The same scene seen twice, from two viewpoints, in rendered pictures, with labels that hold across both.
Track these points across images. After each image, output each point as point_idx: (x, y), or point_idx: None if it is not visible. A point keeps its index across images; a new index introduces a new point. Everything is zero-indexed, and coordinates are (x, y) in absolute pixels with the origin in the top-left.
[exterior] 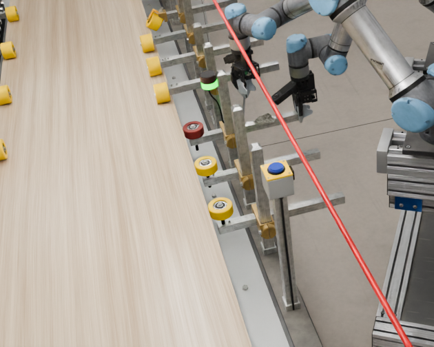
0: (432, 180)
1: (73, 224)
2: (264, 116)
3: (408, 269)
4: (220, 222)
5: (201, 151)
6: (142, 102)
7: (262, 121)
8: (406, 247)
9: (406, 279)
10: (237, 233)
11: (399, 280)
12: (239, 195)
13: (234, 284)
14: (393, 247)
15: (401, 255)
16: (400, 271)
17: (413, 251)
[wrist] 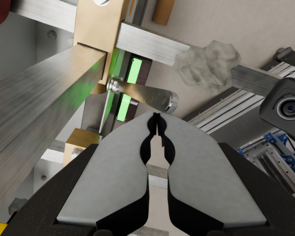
0: None
1: None
2: (217, 59)
3: (224, 124)
4: (13, 210)
5: None
6: None
7: (191, 82)
8: (243, 107)
9: (214, 130)
10: (76, 124)
11: (210, 128)
12: (87, 111)
13: (50, 173)
14: (237, 102)
15: (233, 112)
16: (218, 122)
17: (243, 114)
